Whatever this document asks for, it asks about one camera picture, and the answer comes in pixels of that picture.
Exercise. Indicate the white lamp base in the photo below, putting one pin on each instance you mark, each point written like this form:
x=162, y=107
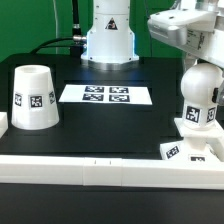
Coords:
x=196, y=145

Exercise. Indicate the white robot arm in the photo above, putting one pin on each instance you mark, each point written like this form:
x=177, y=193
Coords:
x=110, y=43

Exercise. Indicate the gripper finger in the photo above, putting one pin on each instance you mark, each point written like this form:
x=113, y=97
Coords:
x=218, y=96

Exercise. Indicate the white lamp bulb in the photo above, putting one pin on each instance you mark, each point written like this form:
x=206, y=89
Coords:
x=197, y=87

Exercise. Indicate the white lamp shade cone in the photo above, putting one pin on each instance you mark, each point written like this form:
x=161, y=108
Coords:
x=34, y=104

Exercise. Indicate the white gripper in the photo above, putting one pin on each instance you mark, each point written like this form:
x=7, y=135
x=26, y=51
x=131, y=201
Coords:
x=193, y=26

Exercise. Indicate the white marker sheet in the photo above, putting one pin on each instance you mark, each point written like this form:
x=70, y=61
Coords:
x=106, y=94

